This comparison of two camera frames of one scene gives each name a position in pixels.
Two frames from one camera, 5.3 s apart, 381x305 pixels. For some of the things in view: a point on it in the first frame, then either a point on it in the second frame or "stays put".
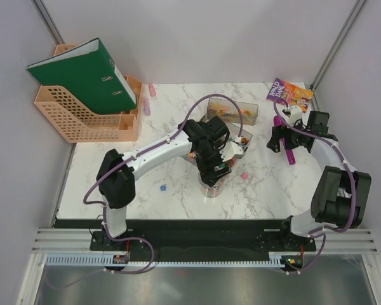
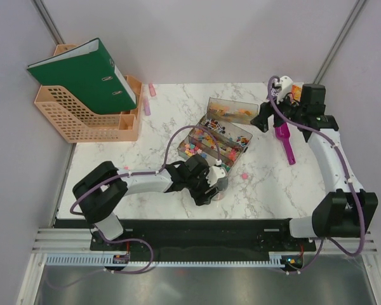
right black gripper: (278, 132) → (266, 110)
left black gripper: (207, 172) → (200, 197)
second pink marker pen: (147, 106) stays put
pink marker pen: (152, 91) stays put
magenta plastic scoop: (278, 121) stays put
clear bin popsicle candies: (227, 109) stays put
